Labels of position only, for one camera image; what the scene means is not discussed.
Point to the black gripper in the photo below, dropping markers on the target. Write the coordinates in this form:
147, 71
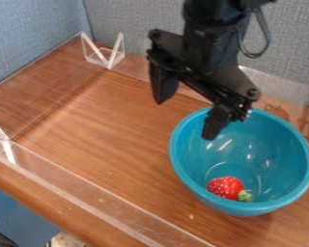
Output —
200, 58

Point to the red toy strawberry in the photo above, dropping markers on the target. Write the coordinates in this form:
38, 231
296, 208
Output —
231, 189

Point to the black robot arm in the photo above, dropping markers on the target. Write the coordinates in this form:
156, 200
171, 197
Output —
226, 11

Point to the blue plastic bowl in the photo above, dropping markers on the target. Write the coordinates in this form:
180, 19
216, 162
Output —
263, 152

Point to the clear acrylic back barrier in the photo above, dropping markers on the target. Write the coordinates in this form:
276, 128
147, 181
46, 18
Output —
284, 97

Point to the clear acrylic barrier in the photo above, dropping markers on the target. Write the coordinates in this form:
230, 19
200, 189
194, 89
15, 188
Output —
24, 47
26, 171
284, 97

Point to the clear acrylic left barrier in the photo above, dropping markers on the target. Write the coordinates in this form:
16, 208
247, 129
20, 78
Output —
24, 47

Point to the clear acrylic front barrier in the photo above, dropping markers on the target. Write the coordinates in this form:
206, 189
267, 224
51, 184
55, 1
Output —
26, 171

